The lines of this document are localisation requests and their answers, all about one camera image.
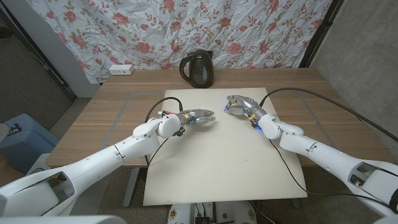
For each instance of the cream paper mat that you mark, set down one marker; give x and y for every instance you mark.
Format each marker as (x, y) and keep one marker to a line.
(224, 161)

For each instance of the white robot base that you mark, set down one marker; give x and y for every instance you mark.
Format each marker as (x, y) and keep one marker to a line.
(230, 214)

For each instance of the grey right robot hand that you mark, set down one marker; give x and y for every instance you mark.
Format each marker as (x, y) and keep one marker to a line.
(245, 105)

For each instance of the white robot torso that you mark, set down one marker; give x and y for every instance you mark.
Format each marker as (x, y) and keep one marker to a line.
(62, 220)

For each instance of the white power strip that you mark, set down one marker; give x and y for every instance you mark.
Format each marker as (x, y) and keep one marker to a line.
(121, 69)

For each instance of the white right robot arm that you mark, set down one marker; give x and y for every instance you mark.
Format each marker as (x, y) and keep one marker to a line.
(326, 155)

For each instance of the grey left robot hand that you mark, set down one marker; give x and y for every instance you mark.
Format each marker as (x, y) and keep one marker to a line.
(199, 116)

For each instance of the grey metal table leg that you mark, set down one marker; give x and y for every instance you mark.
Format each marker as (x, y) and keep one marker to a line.
(130, 186)

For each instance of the black electric kettle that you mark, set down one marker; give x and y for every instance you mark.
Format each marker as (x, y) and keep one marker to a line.
(200, 71)

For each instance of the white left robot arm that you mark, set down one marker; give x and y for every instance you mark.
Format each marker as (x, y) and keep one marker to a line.
(93, 168)

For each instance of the brown wooden furniture piece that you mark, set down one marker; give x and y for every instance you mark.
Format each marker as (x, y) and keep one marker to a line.
(12, 171)

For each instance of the floral backdrop cloth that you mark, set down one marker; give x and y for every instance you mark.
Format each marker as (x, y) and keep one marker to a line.
(186, 28)

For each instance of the blue plastic bin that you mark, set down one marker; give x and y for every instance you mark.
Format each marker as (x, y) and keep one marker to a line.
(25, 143)

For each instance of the black backdrop stand pole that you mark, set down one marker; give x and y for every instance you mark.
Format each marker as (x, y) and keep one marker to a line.
(320, 34)
(40, 56)

